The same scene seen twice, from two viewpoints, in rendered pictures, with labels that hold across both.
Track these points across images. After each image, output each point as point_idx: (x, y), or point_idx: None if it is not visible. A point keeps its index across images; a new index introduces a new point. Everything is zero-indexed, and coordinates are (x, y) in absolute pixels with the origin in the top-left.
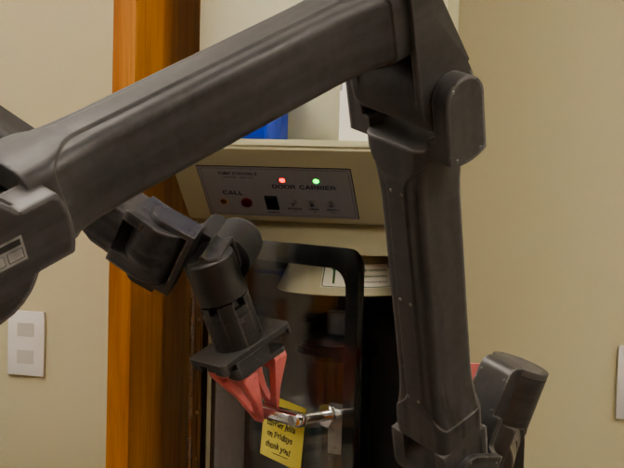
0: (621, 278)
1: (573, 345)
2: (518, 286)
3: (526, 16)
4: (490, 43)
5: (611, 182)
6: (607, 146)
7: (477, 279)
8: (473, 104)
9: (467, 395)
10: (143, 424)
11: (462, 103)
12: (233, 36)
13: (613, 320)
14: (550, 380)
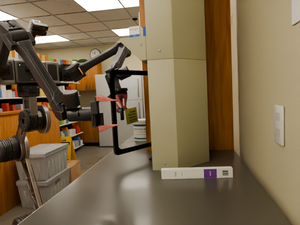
0: (276, 70)
1: (269, 105)
2: (261, 79)
3: None
4: None
5: (272, 22)
6: (272, 5)
7: (256, 78)
8: (5, 39)
9: (49, 96)
10: None
11: (4, 39)
12: None
13: (275, 92)
14: (266, 120)
